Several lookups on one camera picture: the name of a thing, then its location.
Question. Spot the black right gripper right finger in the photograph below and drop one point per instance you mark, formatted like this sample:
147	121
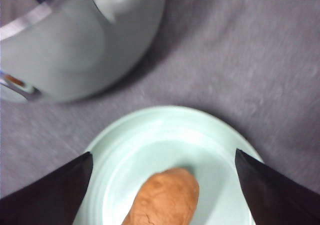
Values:
274	198

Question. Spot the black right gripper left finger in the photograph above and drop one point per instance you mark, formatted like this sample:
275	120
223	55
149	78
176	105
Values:
53	200

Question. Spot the green plate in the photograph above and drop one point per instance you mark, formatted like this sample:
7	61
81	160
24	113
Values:
136	147

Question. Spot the brown potato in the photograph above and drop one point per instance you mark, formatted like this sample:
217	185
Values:
168	197

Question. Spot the green electric steamer pot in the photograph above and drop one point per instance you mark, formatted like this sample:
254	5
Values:
64	51

